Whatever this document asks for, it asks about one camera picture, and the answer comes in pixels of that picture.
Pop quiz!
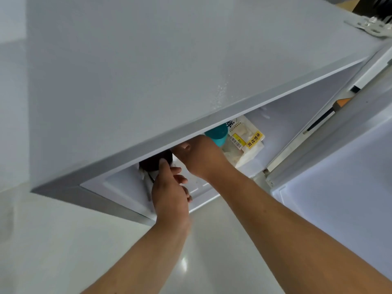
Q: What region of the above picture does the grey fridge door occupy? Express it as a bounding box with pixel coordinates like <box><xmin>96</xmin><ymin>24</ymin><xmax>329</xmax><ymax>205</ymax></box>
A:
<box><xmin>26</xmin><ymin>0</ymin><xmax>392</xmax><ymax>227</ymax></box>

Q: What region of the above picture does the clear bread packet yellow label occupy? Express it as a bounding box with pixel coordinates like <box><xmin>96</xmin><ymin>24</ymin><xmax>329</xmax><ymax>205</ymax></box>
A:
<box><xmin>222</xmin><ymin>115</ymin><xmax>266</xmax><ymax>169</ymax></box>

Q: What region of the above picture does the person's left hand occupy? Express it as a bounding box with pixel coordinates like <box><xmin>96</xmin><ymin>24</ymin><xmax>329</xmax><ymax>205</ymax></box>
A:
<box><xmin>151</xmin><ymin>158</ymin><xmax>193</xmax><ymax>226</ymax></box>

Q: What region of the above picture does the dark round jar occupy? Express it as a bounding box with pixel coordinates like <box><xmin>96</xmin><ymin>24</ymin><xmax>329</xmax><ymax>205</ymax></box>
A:
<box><xmin>139</xmin><ymin>149</ymin><xmax>176</xmax><ymax>182</ymax></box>

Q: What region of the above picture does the person's right forearm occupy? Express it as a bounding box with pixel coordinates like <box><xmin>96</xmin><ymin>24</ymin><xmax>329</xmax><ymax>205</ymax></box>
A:
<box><xmin>208</xmin><ymin>167</ymin><xmax>392</xmax><ymax>294</ymax></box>

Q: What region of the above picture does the person's right hand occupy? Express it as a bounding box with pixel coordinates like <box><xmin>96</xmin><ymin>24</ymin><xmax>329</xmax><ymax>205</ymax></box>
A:
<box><xmin>171</xmin><ymin>135</ymin><xmax>237</xmax><ymax>182</ymax></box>

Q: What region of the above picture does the metal fridge door hinge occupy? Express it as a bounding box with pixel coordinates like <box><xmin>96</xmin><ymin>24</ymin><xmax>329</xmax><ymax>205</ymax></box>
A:
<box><xmin>344</xmin><ymin>16</ymin><xmax>392</xmax><ymax>38</ymax></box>

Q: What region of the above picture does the person's left forearm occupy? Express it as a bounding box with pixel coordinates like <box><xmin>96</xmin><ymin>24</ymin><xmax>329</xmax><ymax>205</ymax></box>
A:
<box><xmin>81</xmin><ymin>218</ymin><xmax>192</xmax><ymax>294</ymax></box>

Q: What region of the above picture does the white fridge door shelf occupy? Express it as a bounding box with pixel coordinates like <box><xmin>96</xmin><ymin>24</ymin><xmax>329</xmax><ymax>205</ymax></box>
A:
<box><xmin>80</xmin><ymin>161</ymin><xmax>222</xmax><ymax>218</ymax></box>

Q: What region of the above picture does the white fridge body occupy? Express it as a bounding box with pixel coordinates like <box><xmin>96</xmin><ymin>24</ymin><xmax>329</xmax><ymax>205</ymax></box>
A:
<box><xmin>263</xmin><ymin>42</ymin><xmax>392</xmax><ymax>283</ymax></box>

